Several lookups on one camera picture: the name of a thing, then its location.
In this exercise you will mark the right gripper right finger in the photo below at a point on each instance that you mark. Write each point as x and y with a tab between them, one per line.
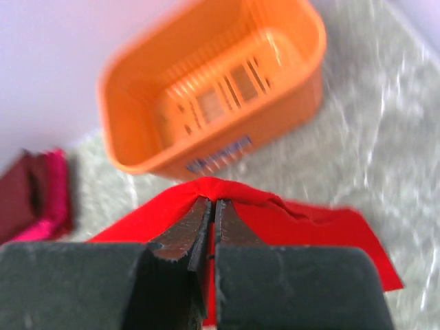
261	286

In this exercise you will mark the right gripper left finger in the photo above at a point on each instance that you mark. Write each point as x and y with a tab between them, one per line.
156	285

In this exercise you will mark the red t shirt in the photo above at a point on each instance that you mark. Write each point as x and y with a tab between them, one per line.
275	221

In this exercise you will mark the folded pink t shirt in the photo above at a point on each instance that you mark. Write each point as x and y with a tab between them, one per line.
56	220

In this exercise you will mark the folded maroon t shirt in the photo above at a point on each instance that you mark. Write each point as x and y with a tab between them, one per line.
24	188

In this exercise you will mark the orange plastic basket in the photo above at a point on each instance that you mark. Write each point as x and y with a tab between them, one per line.
213	81

